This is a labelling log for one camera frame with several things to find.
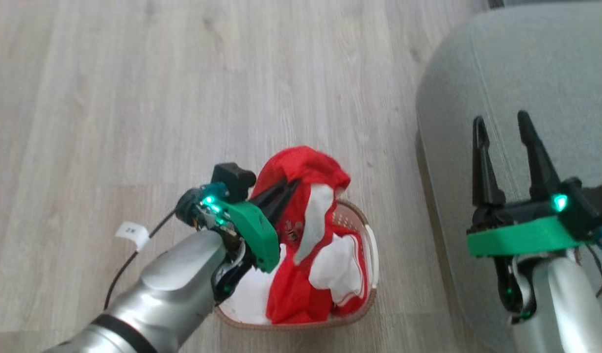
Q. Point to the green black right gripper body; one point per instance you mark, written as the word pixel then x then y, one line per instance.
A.
pixel 521 235

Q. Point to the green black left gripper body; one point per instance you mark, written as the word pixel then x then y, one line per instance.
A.
pixel 252 225

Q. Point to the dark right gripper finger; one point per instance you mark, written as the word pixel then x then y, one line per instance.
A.
pixel 539 162
pixel 485 176

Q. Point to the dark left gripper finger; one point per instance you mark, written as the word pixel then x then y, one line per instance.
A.
pixel 284 203
pixel 270 193

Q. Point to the red printed garment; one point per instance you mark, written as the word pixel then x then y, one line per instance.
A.
pixel 301 171

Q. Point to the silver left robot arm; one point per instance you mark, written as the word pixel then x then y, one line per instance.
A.
pixel 168 289

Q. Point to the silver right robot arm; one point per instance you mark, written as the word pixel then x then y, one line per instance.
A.
pixel 565 304

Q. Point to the brown white laundry basket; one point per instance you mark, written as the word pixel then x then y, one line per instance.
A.
pixel 372 245

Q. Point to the white garment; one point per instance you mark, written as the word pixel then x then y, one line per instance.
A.
pixel 338 267

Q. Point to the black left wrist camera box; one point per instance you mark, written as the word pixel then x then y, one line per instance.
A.
pixel 232 179

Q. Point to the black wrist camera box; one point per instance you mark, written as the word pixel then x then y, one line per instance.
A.
pixel 232 179
pixel 600 206

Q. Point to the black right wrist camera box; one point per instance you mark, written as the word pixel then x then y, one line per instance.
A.
pixel 600 206

